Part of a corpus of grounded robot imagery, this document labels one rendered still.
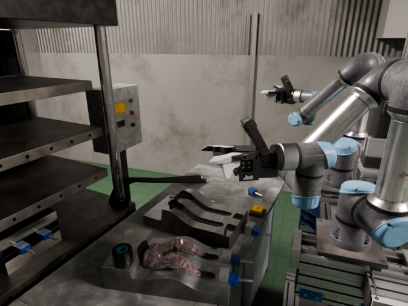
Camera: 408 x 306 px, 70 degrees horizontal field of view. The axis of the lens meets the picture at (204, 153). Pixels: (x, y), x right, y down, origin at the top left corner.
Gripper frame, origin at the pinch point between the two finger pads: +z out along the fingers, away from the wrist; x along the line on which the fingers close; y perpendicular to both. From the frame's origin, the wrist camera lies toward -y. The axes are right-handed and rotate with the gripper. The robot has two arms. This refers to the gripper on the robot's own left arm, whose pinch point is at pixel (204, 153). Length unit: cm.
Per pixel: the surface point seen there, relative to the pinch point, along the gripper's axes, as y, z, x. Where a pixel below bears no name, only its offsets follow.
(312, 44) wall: -57, -141, 228
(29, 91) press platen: -16, 68, 62
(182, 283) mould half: 55, 7, 22
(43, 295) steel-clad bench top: 62, 61, 32
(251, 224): 53, -31, 60
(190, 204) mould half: 45, -1, 72
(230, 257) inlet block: 53, -14, 34
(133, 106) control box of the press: -5, 32, 124
